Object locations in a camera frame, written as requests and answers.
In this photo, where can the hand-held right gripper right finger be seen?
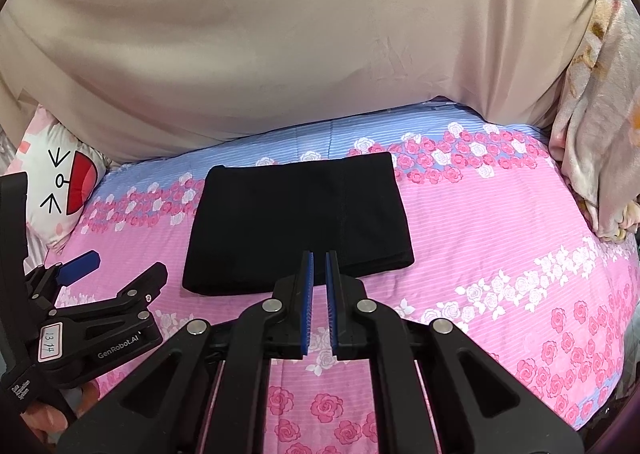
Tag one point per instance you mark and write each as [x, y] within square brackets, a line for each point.
[331, 304]

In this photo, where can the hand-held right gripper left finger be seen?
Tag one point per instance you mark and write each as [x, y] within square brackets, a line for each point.
[307, 304]

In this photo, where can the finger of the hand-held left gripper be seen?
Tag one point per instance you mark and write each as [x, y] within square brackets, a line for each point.
[135, 289]
[80, 265]

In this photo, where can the black pants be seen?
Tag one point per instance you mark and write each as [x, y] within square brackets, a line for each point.
[295, 219]

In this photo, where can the person's left hand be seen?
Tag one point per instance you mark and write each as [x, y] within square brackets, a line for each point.
[52, 421]

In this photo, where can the cartoon face pillow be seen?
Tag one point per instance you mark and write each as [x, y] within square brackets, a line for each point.
[55, 173]

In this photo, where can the pink floral bed sheet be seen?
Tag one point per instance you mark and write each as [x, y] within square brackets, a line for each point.
[500, 234]

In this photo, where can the pale floral blanket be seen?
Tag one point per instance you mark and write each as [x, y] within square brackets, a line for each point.
[595, 133]

